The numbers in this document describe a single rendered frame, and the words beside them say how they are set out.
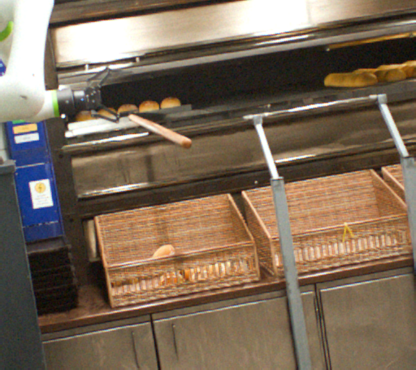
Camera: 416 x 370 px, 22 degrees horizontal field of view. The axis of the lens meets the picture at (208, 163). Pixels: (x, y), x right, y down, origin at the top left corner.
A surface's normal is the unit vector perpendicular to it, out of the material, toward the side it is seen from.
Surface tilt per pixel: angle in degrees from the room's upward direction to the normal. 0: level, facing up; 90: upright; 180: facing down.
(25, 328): 90
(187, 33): 70
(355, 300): 90
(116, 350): 90
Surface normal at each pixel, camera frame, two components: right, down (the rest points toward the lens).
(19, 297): 0.22, 0.07
